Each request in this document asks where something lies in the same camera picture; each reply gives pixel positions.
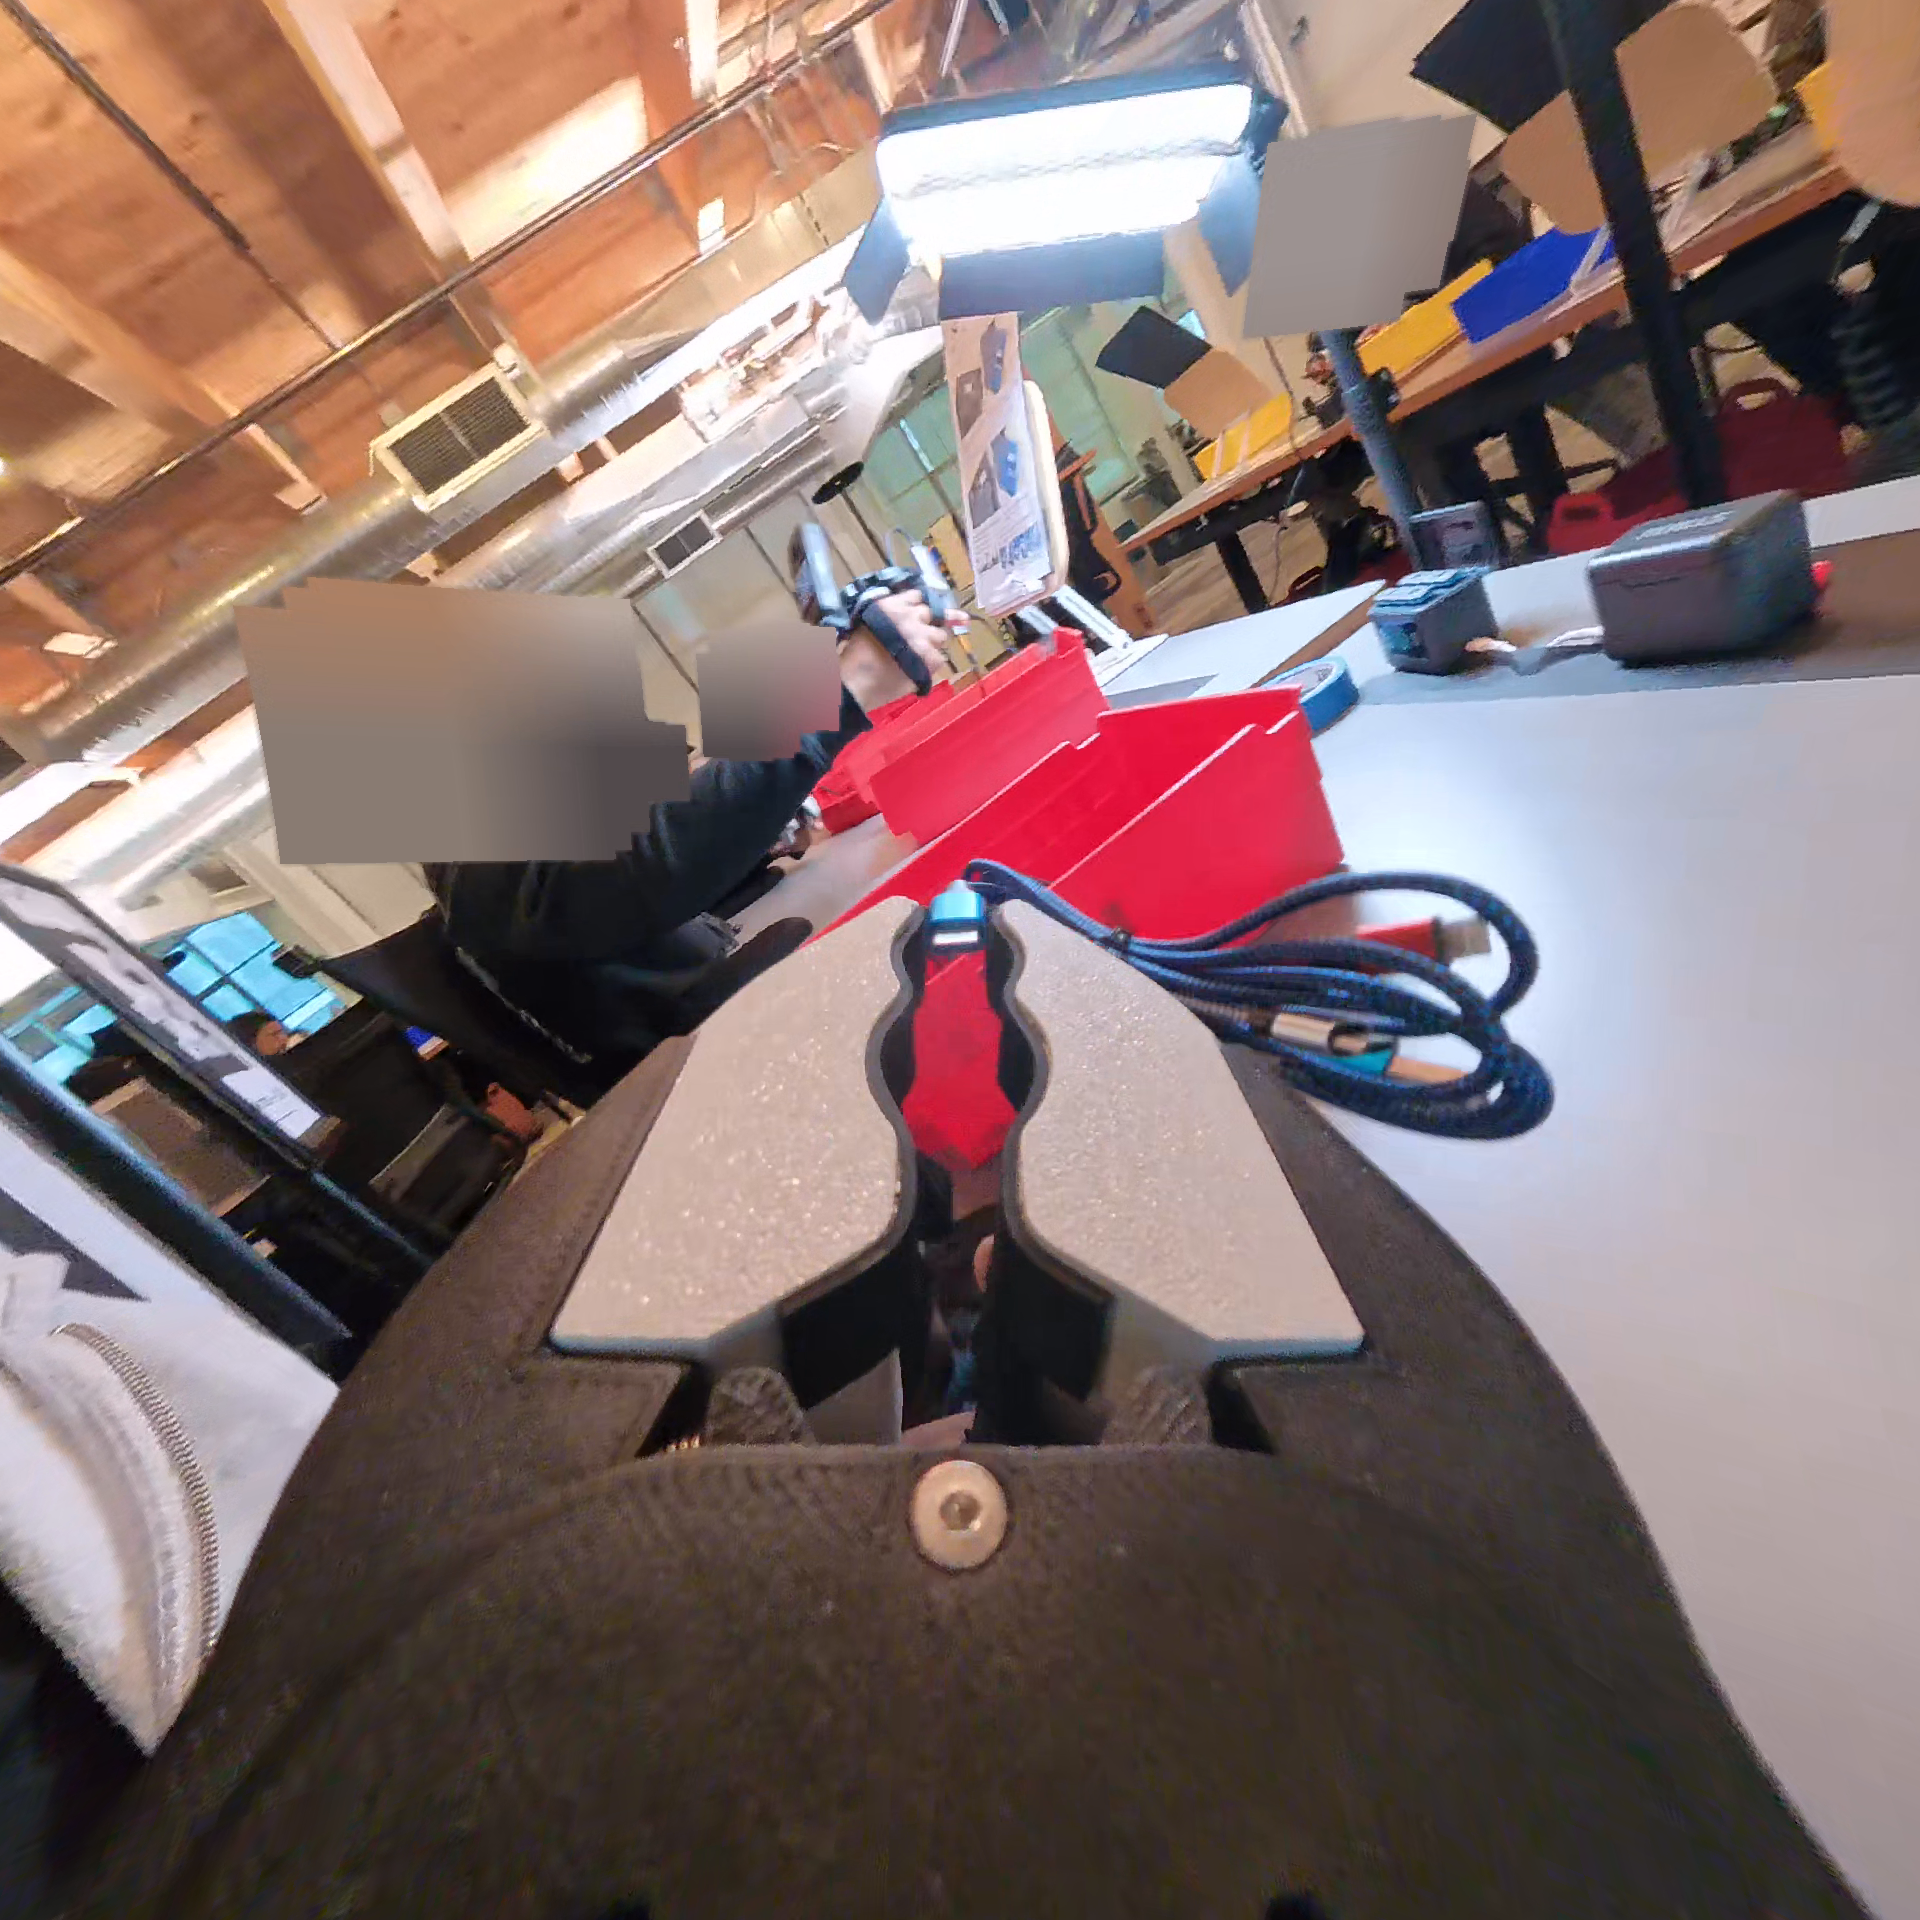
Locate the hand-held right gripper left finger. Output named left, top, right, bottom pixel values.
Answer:
left=546, top=894, right=924, bottom=1369

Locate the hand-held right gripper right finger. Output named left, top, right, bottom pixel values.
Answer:
left=989, top=895, right=1369, bottom=1385

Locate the blue braided usb cable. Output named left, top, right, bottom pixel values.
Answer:
left=917, top=856, right=1558, bottom=1155

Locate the large red plastic bin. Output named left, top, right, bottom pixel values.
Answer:
left=815, top=683, right=1349, bottom=1176

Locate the small blue black cube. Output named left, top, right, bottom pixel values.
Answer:
left=1367, top=563, right=1503, bottom=677

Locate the black framed printed sign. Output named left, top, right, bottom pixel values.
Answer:
left=0, top=859, right=330, bottom=1151

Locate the small instruction poster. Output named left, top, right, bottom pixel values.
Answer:
left=938, top=307, right=1071, bottom=621

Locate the white air vent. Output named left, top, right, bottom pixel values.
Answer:
left=368, top=357, right=547, bottom=514

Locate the dark grey cube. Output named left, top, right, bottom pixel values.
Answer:
left=1584, top=488, right=1822, bottom=668

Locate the wooden workbench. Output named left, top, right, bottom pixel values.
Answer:
left=1122, top=162, right=1866, bottom=606

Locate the yellow plastic bin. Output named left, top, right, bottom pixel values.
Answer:
left=1355, top=256, right=1495, bottom=378

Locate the blue plastic bin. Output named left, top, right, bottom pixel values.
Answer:
left=1449, top=221, right=1615, bottom=346

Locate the led light panel on stand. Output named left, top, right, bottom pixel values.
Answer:
left=837, top=58, right=1429, bottom=589

